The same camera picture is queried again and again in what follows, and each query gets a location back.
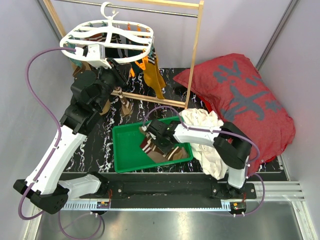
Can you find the brown white striped sock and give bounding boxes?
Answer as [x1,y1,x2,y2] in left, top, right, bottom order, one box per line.
[114,87,133,117]

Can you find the green plastic tray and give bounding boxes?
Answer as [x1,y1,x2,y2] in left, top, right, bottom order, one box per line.
[112,121,194,173]

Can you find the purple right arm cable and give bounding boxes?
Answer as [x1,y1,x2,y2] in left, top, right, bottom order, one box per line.
[142,105,266,217]

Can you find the orange clip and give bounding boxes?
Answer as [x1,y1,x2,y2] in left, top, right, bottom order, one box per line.
[134,58,148,71]

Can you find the wooden clothes rack frame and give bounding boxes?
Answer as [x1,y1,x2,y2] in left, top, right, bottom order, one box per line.
[38,0,204,109]

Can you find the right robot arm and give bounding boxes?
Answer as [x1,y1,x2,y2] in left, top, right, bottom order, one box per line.
[142,119,253,199]

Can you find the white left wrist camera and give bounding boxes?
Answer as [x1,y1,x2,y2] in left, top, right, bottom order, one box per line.
[84,44,111,69]

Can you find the red pillow with blue pattern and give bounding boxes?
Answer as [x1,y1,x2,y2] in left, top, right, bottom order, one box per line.
[190,53,296,174]

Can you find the dark green socks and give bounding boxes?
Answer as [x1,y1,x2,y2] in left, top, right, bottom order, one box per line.
[109,34,148,58]

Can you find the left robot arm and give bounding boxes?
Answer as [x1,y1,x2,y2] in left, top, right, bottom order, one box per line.
[13,58,132,215]

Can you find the white crumpled cloth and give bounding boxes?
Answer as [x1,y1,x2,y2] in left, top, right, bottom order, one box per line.
[179,108,228,180]

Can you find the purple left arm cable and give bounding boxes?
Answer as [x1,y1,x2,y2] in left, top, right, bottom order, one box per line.
[17,47,104,240]

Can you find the yellow socks with striped cuffs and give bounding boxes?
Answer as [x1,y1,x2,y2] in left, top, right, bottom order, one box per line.
[143,47,166,100]

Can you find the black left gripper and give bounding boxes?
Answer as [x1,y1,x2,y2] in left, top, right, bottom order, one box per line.
[92,57,132,111]

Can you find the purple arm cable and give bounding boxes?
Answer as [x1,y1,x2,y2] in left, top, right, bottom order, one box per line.
[17,47,104,240]
[142,105,266,217]

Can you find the metal hanging rod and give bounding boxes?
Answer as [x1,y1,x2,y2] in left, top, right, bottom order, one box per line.
[57,0,198,18]

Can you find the white round clip hanger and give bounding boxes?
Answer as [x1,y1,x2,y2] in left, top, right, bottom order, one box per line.
[59,2,154,64]

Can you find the tan brown sock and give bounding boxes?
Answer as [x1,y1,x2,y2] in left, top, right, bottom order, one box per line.
[99,99,111,116]

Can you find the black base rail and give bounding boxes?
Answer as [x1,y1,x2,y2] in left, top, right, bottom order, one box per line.
[63,173,257,212]

